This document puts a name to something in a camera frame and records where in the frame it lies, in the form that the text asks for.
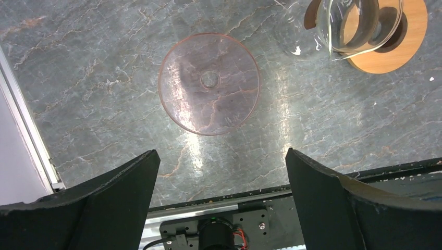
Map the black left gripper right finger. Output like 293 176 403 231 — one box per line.
285 148 441 249

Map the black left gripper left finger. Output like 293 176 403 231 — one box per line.
1 150 161 249

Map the clear pink glass dripper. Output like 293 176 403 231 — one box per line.
158 33 261 136

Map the aluminium frame rail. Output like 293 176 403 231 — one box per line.
1 51 66 194

